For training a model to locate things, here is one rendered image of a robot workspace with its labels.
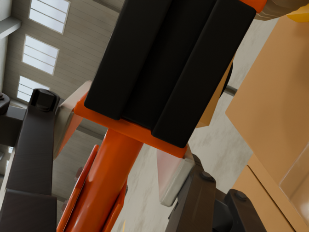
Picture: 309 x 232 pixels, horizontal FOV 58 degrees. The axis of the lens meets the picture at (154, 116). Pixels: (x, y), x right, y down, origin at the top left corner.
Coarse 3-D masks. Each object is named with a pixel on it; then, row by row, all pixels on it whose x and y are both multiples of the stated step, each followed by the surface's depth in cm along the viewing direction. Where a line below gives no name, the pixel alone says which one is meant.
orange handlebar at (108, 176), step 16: (112, 144) 15; (128, 144) 15; (96, 160) 16; (112, 160) 15; (128, 160) 15; (80, 176) 17; (96, 176) 16; (112, 176) 15; (80, 192) 17; (96, 192) 16; (112, 192) 16; (64, 208) 19; (80, 208) 16; (96, 208) 16; (112, 208) 17; (64, 224) 16; (80, 224) 16; (96, 224) 16; (112, 224) 16
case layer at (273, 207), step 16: (256, 160) 102; (240, 176) 108; (256, 176) 99; (256, 192) 94; (272, 192) 86; (256, 208) 90; (272, 208) 83; (288, 208) 77; (272, 224) 80; (288, 224) 75; (304, 224) 69
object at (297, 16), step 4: (308, 4) 25; (300, 8) 27; (304, 8) 26; (308, 8) 25; (292, 12) 28; (296, 12) 27; (300, 12) 26; (304, 12) 26; (308, 12) 25; (288, 16) 29; (292, 16) 28; (296, 16) 28; (300, 16) 27; (304, 16) 26; (308, 16) 26; (296, 20) 29; (300, 20) 28; (304, 20) 27; (308, 20) 27
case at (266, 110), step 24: (288, 24) 32; (264, 48) 35; (288, 48) 29; (264, 72) 32; (288, 72) 27; (240, 96) 36; (264, 96) 30; (288, 96) 26; (240, 120) 33; (264, 120) 28; (288, 120) 24; (264, 144) 26; (288, 144) 23; (288, 168) 21; (288, 192) 20
